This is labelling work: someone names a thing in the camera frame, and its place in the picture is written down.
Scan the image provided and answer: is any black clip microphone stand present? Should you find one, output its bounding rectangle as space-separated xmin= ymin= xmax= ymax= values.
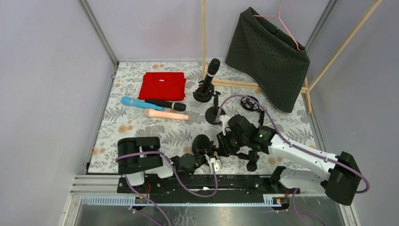
xmin=192 ymin=134 xmax=263 ymax=171

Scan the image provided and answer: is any peach pink microphone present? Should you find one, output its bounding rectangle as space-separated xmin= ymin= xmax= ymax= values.
xmin=144 ymin=108 xmax=189 ymax=120

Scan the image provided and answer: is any black handheld microphone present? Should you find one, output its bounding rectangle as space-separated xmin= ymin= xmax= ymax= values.
xmin=199 ymin=58 xmax=221 ymax=93

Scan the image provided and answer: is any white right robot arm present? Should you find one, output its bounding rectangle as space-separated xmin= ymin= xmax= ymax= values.
xmin=216 ymin=114 xmax=361 ymax=206

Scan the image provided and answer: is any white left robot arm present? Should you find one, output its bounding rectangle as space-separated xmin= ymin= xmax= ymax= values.
xmin=115 ymin=137 xmax=210 ymax=187

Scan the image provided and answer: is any black round base stand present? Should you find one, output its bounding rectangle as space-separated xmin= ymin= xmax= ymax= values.
xmin=205 ymin=91 xmax=226 ymax=125

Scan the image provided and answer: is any dark grey dotted cloth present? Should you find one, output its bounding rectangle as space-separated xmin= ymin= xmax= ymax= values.
xmin=225 ymin=7 xmax=310 ymax=113

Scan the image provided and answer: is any red folded cloth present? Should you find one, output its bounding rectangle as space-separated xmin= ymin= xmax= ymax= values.
xmin=138 ymin=72 xmax=186 ymax=101

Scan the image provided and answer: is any blue microphone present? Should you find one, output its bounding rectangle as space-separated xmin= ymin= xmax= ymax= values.
xmin=120 ymin=97 xmax=163 ymax=111

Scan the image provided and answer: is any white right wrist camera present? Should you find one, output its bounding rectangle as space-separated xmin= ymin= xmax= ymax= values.
xmin=219 ymin=115 xmax=231 ymax=136

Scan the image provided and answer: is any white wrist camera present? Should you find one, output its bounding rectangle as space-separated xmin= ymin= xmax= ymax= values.
xmin=205 ymin=154 xmax=223 ymax=174
xmin=219 ymin=115 xmax=231 ymax=136

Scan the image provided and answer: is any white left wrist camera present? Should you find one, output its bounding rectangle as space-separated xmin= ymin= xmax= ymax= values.
xmin=205 ymin=154 xmax=223 ymax=174

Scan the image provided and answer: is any black tripod shock mount stand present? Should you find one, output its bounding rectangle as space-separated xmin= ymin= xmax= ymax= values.
xmin=240 ymin=96 xmax=265 ymax=128

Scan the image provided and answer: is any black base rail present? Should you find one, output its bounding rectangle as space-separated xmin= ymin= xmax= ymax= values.
xmin=117 ymin=174 xmax=296 ymax=209

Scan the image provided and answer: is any black microphone white ring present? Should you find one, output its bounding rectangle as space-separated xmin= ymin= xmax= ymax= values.
xmin=144 ymin=98 xmax=187 ymax=112

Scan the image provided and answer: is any wooden rack frame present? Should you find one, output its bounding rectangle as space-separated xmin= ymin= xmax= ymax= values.
xmin=201 ymin=0 xmax=382 ymax=114

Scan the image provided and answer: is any pink wire hanger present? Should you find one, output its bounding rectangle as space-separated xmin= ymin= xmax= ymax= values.
xmin=254 ymin=0 xmax=302 ymax=51

